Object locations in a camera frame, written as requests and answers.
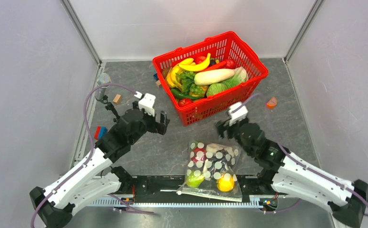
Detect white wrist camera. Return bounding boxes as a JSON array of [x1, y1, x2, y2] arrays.
[[134, 91, 156, 117], [228, 102, 248, 126]]

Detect white long squash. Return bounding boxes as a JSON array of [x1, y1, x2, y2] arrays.
[[194, 68, 235, 86]]

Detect green grape bunch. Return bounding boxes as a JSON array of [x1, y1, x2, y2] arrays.
[[189, 84, 209, 96]]

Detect red chili pepper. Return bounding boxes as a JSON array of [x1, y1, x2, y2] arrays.
[[202, 61, 226, 72]]

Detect pale green cabbage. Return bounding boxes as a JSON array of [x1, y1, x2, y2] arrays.
[[223, 66, 249, 88]]

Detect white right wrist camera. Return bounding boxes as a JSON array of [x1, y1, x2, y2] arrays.
[[228, 102, 248, 126]]

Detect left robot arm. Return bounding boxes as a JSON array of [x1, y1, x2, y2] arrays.
[[29, 99, 170, 228]]

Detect purple eggplant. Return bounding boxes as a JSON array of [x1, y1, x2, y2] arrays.
[[204, 157, 232, 180]]

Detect dark green cucumber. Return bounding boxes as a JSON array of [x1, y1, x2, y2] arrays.
[[170, 88, 204, 100]]

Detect red plastic basket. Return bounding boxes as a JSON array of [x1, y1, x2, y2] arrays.
[[153, 31, 269, 126]]

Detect black mini tripod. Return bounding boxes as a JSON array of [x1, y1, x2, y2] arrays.
[[100, 95, 120, 123]]

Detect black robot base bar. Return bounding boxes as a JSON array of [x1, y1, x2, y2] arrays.
[[117, 174, 289, 204]]

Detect yellow lemon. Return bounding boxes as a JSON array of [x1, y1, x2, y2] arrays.
[[217, 173, 235, 192]]

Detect green lettuce leaf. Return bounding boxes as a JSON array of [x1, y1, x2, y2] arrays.
[[176, 71, 195, 93]]

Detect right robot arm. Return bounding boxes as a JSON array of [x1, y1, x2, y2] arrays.
[[216, 118, 368, 228]]

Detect orange slice toy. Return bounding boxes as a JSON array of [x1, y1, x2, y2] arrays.
[[266, 96, 278, 109]]

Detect red blue toy brick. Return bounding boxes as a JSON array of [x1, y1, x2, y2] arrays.
[[94, 126, 107, 140]]

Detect yellow banana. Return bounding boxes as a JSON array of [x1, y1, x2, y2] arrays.
[[165, 58, 194, 91], [178, 53, 211, 72]]

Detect wooden block behind basket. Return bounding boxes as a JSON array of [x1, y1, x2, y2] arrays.
[[155, 80, 162, 88]]

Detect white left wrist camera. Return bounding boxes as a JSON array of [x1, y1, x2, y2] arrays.
[[134, 91, 156, 117]]

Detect clear zip top bag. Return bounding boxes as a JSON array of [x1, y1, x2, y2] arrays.
[[176, 140, 242, 202]]

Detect white garlic bulb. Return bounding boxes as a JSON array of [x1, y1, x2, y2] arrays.
[[206, 143, 225, 155]]

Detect green lime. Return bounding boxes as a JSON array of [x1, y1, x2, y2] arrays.
[[185, 173, 204, 188]]

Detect red apple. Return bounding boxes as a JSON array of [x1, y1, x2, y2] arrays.
[[190, 147, 206, 163], [194, 56, 206, 65], [224, 59, 236, 69]]

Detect small wooden block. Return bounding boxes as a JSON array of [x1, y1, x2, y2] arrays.
[[113, 94, 122, 105]]

